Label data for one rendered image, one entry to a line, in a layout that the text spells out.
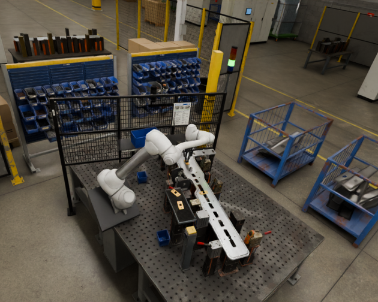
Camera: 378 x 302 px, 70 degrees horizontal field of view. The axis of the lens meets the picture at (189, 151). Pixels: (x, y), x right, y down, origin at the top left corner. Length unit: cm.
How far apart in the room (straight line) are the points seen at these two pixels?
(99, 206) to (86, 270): 88
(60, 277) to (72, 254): 27
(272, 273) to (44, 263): 229
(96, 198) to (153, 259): 74
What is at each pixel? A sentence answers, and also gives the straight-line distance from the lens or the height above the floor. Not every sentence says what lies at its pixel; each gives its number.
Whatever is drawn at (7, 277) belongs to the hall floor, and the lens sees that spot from 345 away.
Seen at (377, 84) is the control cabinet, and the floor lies 54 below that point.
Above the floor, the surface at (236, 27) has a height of 190.
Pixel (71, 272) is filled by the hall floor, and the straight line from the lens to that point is 329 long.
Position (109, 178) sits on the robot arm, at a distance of 240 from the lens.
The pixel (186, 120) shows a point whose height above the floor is 122.
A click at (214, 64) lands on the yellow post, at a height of 187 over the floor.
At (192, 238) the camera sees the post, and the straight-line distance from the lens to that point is 208.
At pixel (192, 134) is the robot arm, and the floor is 140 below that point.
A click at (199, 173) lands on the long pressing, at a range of 279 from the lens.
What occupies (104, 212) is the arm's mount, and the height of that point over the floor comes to 82.
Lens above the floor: 273
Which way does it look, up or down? 34 degrees down
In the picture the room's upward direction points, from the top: 8 degrees clockwise
